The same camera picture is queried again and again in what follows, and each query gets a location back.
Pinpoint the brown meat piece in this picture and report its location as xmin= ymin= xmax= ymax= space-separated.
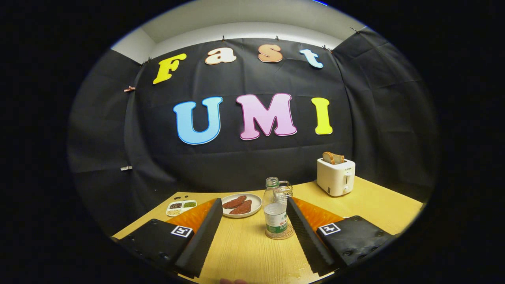
xmin=223 ymin=195 xmax=247 ymax=209
xmin=229 ymin=200 xmax=253 ymax=215

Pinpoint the white round plate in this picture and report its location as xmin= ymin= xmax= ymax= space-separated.
xmin=221 ymin=193 xmax=263 ymax=218

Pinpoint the white compartment seasoning tray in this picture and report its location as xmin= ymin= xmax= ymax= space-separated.
xmin=166 ymin=200 xmax=197 ymax=217

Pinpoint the white toaster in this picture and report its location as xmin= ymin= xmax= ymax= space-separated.
xmin=316 ymin=157 xmax=356 ymax=197

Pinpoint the wooden table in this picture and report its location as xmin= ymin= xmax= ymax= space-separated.
xmin=112 ymin=176 xmax=423 ymax=284

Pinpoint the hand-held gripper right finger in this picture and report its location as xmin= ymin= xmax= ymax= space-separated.
xmin=286 ymin=196 xmax=395 ymax=277

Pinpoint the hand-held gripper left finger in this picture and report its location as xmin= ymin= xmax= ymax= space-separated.
xmin=112 ymin=197 xmax=224 ymax=278

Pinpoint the black backdrop cloth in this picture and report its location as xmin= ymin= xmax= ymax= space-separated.
xmin=68 ymin=28 xmax=439 ymax=237

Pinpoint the clear plastic juice bottle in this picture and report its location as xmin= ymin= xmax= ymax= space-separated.
xmin=263 ymin=177 xmax=289 ymax=239

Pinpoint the round wooden coaster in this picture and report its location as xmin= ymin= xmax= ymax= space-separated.
xmin=265 ymin=224 xmax=295 ymax=240

